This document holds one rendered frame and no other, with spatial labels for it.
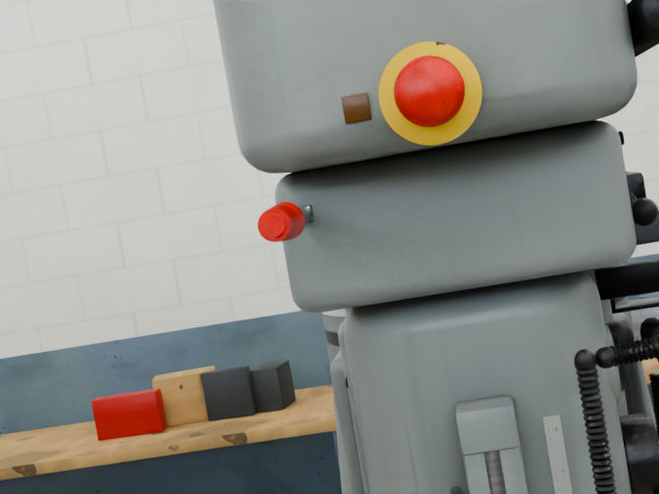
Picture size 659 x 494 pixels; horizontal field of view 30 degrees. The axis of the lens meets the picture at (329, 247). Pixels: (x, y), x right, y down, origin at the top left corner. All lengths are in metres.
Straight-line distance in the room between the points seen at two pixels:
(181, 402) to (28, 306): 0.98
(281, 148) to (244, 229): 4.49
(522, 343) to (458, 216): 0.11
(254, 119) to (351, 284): 0.15
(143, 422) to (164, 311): 0.69
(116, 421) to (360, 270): 4.05
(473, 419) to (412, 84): 0.26
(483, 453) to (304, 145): 0.25
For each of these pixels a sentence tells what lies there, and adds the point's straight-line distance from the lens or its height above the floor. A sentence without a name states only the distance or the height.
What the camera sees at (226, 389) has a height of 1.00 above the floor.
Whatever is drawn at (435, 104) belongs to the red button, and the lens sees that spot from 0.69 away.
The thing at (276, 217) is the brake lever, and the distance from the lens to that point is 0.70.
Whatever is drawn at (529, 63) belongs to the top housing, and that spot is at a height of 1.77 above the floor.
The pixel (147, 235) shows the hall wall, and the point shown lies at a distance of 5.33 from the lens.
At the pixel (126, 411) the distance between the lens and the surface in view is 4.84.
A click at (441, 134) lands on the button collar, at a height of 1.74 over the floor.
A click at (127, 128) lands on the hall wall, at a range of 5.35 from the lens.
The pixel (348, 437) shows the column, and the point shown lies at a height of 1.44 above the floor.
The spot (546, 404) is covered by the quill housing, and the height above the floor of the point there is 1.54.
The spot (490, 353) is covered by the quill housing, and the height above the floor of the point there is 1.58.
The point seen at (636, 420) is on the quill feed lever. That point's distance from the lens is 1.03.
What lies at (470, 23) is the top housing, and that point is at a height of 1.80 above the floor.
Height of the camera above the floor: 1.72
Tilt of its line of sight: 3 degrees down
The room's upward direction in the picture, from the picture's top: 10 degrees counter-clockwise
